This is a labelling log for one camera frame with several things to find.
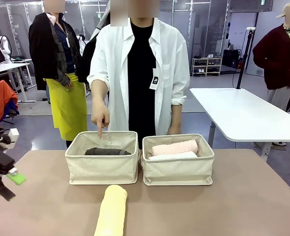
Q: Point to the white background desk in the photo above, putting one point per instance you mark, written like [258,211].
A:
[9,66]

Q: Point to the pink towel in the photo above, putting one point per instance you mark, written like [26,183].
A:
[174,147]

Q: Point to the white shoe rack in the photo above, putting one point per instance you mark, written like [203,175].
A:
[206,66]

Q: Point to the white towel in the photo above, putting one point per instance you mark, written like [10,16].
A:
[174,156]

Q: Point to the person's left forearm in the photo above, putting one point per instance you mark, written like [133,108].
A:
[176,115]

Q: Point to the yellow rolled towel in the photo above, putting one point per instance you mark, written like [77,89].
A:
[112,211]

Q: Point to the beige fabric basket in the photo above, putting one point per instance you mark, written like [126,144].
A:
[103,169]
[176,172]

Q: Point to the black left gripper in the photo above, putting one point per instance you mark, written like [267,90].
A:
[0,158]

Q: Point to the grey towel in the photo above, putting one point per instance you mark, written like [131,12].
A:
[105,151]

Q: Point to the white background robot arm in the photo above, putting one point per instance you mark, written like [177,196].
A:
[5,49]

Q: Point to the person in white shirt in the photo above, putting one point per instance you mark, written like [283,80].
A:
[139,73]

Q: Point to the black camera pole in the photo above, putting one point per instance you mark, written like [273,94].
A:
[243,61]

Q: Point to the white table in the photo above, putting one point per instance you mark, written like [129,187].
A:
[238,110]

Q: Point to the person in yellow skirt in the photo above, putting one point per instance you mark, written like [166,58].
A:
[68,103]

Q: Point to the person in maroon cardigan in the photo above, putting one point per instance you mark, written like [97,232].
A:
[280,61]

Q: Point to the person's right hand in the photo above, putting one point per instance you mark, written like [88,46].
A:
[100,118]

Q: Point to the person's left hand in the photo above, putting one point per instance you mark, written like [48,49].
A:
[174,129]

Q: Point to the black equipment case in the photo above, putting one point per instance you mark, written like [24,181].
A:
[231,59]

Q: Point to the white black badge tag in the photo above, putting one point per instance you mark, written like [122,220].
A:
[154,79]

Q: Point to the orange cloth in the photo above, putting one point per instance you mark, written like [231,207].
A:
[4,98]

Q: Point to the person's right forearm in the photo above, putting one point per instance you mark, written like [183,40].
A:
[100,96]

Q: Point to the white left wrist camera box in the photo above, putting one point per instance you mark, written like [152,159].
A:
[13,134]

